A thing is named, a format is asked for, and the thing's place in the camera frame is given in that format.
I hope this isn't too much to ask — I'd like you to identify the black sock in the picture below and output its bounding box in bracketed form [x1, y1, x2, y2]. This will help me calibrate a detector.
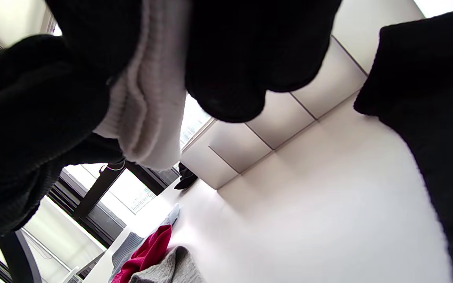
[173, 162, 199, 191]

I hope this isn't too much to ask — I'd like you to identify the grey sock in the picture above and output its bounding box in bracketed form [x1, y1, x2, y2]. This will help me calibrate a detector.
[128, 246, 206, 283]

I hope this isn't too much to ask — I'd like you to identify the person's right hand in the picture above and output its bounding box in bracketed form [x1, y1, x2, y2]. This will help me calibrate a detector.
[0, 0, 343, 250]

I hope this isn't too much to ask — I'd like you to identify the person's left hand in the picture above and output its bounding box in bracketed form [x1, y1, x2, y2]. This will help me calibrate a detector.
[354, 5, 453, 283]

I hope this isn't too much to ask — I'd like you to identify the dark window frame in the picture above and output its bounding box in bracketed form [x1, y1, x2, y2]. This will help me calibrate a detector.
[46, 159, 180, 248]

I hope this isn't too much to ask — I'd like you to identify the thick dark grey cable loop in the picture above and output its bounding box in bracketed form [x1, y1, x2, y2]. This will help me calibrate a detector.
[0, 229, 43, 283]

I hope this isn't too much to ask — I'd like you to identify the light blue sock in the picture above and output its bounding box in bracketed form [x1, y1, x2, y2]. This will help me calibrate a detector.
[109, 204, 182, 283]

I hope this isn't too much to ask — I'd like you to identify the clear plastic divided organizer box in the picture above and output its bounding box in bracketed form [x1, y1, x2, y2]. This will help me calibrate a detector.
[179, 0, 425, 190]

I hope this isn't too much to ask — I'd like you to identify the red sock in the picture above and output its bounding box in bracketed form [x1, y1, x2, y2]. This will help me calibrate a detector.
[110, 224, 173, 283]

